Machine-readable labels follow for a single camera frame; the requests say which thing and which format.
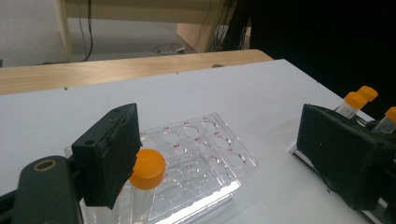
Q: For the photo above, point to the clear tube with orange cap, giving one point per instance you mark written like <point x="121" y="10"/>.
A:
<point x="390" y="115"/>
<point x="368" y="92"/>
<point x="355" y="100"/>
<point x="148" y="169"/>

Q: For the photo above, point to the clear acrylic tube rack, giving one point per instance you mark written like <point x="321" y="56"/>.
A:
<point x="202" y="155"/>

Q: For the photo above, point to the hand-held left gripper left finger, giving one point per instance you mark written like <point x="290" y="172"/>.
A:
<point x="109" y="155"/>

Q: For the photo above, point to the white table board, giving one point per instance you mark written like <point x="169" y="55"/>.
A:
<point x="233" y="90"/>

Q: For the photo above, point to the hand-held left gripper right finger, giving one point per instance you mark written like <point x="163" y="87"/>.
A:
<point x="345" y="155"/>

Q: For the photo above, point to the beige wooden furniture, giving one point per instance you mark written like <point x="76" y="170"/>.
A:
<point x="140" y="11"/>

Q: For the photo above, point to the wooden table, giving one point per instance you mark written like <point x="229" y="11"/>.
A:
<point x="109" y="73"/>

